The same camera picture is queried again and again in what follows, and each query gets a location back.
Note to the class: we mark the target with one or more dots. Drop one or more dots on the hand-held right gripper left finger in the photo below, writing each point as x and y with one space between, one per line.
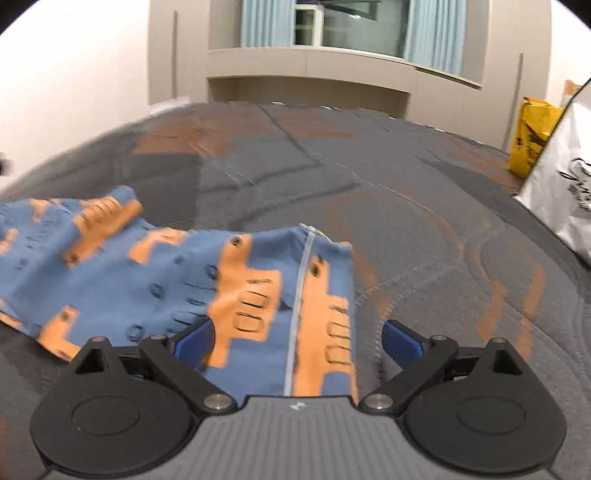
197 339

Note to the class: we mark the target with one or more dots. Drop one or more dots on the white padded board wooden frame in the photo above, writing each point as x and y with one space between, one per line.
571 87

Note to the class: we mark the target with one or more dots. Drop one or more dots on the blue pants with orange print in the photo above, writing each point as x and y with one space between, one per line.
152 267

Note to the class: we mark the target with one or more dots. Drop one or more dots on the beige tall wardrobe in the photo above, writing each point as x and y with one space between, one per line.
512 69

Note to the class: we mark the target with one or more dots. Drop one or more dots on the light blue curtain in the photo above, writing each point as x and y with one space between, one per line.
265 23
434 32

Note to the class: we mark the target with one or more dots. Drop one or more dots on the white low ledge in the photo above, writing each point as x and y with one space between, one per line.
168 104

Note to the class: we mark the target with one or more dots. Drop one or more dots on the grey and orange quilted mattress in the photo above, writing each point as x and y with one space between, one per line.
369 194

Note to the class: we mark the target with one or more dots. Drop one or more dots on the window with dark glass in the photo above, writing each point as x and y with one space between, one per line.
355 25

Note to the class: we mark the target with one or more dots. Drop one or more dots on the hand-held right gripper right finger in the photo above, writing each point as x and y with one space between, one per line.
400 344

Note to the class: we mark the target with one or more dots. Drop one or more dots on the yellow plastic bag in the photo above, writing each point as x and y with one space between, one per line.
531 134

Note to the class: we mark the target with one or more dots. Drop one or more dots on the white plastic bag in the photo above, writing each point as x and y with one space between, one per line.
565 184

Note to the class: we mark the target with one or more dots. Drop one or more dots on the beige window bench cabinet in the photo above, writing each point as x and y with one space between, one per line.
314 69

